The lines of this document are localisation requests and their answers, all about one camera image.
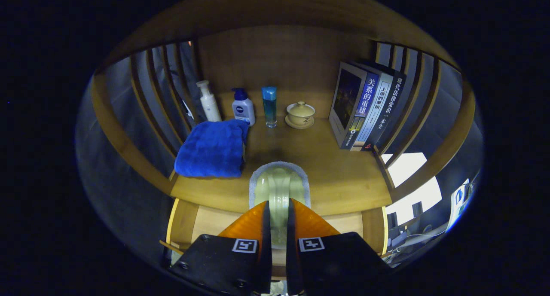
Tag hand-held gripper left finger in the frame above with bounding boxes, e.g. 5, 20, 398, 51
165, 200, 272, 296

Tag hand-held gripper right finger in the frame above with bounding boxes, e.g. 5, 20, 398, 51
286, 198, 391, 296

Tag green handled scrub sponge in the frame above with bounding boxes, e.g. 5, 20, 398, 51
249, 161, 311, 249

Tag wooden countertop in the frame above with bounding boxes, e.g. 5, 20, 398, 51
170, 116, 392, 216

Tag white side cabinet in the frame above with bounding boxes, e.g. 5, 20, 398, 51
382, 152, 443, 228

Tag wooden cabinet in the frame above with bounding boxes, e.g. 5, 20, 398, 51
88, 0, 477, 217

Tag blue towel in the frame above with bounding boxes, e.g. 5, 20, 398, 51
174, 119, 250, 178

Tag yellow lidded teacup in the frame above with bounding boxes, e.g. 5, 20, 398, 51
285, 101, 315, 129

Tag white lotion bottle blue cap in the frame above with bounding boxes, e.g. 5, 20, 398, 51
232, 88, 256, 126

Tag teal glass bottle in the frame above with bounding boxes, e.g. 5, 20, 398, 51
262, 87, 278, 128

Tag white pump bottle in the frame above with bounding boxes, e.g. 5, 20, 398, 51
196, 80, 222, 122

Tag blue spine book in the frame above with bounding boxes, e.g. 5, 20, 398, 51
329, 62, 379, 150

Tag white spine book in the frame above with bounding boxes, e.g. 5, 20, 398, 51
350, 70, 394, 151

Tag black spine book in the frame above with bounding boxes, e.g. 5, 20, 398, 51
361, 71, 406, 151

